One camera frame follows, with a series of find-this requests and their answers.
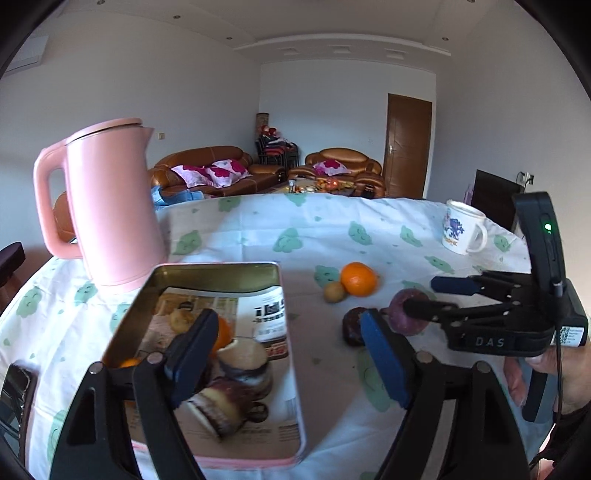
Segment cluttered coffee table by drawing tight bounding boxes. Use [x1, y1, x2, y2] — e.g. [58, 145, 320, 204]
[272, 178, 358, 197]

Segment pink electric kettle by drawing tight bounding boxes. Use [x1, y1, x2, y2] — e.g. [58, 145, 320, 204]
[33, 117, 168, 288]

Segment white printed mug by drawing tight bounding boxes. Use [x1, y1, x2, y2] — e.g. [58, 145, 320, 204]
[441, 200, 489, 256]

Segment black cable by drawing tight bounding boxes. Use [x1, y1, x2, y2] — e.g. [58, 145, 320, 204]
[529, 281, 566, 467]

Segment brown leather armchair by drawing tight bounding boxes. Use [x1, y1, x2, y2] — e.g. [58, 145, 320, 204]
[288, 148, 386, 199]
[53, 191, 77, 243]

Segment metal tray with newspaper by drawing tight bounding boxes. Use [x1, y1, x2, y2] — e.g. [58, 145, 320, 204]
[100, 261, 306, 466]

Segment brown leather sofa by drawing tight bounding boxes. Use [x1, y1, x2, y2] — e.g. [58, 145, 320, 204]
[148, 145, 287, 199]

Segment brown wooden door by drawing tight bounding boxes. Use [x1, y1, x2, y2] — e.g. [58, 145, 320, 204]
[384, 93, 433, 200]

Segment blue cloth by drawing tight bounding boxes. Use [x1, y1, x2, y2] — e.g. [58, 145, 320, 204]
[150, 187, 204, 206]

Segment white tablecloth with green clouds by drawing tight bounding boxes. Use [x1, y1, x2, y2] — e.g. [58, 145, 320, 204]
[0, 193, 555, 480]

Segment black television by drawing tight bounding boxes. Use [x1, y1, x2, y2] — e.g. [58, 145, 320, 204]
[472, 169, 522, 232]

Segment large orange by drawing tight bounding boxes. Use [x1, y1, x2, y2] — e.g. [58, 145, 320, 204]
[340, 261, 378, 297]
[211, 316, 233, 352]

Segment person's right hand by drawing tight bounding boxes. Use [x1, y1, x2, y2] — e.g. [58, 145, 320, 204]
[503, 344, 591, 418]

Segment pink floral pillow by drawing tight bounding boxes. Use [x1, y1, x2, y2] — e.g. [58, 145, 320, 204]
[205, 159, 252, 183]
[171, 165, 215, 188]
[313, 159, 347, 176]

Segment dark round stool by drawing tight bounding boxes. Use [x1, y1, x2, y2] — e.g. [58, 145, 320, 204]
[0, 242, 26, 315]

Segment newspaper lining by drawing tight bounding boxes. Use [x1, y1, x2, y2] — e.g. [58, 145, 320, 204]
[124, 286, 296, 457]

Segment dark framed object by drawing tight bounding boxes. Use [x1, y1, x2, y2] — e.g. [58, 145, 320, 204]
[0, 364, 38, 444]

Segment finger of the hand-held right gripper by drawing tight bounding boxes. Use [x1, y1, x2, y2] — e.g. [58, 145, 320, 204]
[404, 299, 532, 328]
[431, 271, 534, 303]

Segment white air conditioner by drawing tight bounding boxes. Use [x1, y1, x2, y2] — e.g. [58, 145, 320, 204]
[4, 34, 49, 75]

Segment dark purple passion fruit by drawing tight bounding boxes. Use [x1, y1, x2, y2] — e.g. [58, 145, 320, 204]
[342, 307, 370, 348]

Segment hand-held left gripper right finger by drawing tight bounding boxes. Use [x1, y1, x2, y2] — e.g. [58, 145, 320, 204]
[359, 308, 532, 480]

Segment stacked dark chairs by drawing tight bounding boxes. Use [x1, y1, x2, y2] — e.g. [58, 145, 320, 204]
[256, 131, 300, 169]

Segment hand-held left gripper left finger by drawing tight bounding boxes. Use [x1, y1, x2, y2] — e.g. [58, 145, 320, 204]
[48, 308, 220, 480]

